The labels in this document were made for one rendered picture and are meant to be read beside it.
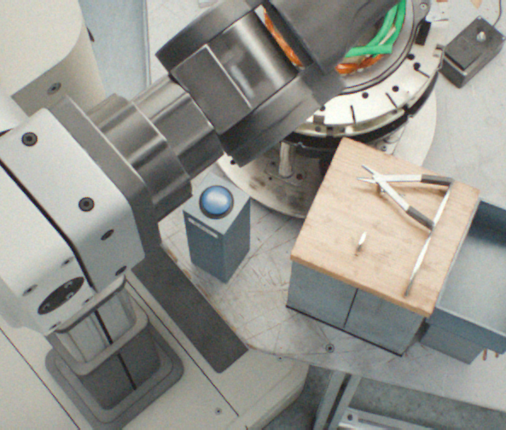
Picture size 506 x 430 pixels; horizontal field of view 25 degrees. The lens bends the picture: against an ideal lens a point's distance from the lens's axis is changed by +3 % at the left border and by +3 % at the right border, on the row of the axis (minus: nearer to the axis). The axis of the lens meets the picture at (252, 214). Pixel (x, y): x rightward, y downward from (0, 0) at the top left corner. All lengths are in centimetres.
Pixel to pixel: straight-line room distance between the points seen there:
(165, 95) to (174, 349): 156
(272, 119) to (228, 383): 153
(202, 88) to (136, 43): 91
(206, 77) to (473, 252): 90
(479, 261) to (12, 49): 91
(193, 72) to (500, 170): 118
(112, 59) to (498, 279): 63
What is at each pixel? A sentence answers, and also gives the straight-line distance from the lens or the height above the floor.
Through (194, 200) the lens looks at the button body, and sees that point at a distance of 154.
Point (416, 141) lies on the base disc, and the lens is 185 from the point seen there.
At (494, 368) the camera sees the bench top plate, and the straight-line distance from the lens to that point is 178.
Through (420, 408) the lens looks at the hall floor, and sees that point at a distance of 255.
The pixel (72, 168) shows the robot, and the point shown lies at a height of 184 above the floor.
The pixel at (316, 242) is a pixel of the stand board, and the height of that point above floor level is 106.
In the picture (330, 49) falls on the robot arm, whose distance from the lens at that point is 79.
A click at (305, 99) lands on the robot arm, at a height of 178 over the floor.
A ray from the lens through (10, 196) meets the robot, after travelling 70.
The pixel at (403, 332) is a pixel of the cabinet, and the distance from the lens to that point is 162.
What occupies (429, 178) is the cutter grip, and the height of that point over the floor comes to 109.
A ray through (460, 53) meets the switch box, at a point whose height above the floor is 84.
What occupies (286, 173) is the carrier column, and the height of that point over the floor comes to 83.
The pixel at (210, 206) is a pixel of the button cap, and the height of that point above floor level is 104.
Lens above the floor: 248
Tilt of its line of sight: 71 degrees down
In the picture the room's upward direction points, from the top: 1 degrees clockwise
